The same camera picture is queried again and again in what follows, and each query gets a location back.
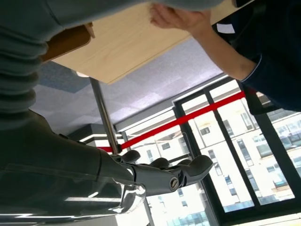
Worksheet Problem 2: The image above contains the person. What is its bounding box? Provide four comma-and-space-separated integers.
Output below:
211, 0, 301, 117

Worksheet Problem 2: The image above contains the brown wooden board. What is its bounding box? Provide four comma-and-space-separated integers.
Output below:
40, 22, 96, 63

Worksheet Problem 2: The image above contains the black window frame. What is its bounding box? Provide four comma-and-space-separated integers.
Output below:
174, 75, 301, 226

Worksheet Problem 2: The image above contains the white building outside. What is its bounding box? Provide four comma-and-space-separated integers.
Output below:
124, 80, 301, 226

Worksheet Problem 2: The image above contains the metal pole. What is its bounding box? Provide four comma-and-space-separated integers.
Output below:
89, 77, 155, 226

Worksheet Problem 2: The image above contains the white badge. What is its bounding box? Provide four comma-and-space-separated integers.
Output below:
217, 23, 235, 34

